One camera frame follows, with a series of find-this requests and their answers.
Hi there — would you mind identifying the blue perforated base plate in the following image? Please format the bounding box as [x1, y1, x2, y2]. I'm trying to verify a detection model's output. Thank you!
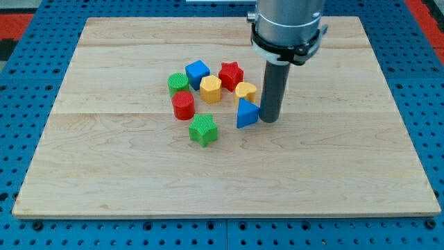
[1, 0, 443, 249]

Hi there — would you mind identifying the yellow hexagon block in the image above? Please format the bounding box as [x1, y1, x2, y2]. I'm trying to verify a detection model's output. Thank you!
[200, 75, 222, 104]

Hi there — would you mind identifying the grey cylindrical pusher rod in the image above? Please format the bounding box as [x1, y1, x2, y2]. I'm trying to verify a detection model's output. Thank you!
[259, 62, 290, 123]

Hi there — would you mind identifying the red star block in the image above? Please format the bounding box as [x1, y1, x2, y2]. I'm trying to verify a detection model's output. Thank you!
[219, 61, 244, 92]

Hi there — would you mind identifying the yellow heart block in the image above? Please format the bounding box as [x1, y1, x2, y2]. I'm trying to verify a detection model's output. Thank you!
[234, 82, 257, 106]

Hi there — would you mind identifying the wooden board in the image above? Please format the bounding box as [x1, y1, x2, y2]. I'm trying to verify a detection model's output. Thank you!
[12, 17, 441, 219]

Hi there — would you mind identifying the red cylinder block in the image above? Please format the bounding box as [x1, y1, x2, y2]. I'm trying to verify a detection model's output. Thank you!
[171, 91, 195, 120]

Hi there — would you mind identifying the blue triangle block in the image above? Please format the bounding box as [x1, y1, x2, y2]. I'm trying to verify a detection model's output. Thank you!
[237, 98, 259, 128]

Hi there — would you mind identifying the green star block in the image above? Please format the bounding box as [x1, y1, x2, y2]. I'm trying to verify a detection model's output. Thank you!
[189, 114, 218, 147]

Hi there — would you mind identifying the blue cube block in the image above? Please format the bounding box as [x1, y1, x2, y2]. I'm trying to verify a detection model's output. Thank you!
[185, 60, 210, 90]

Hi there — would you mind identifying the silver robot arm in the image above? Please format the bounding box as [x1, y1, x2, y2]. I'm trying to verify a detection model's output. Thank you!
[247, 0, 328, 66]

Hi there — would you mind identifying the green cylinder block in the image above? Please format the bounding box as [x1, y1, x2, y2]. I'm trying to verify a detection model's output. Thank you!
[167, 73, 189, 97]

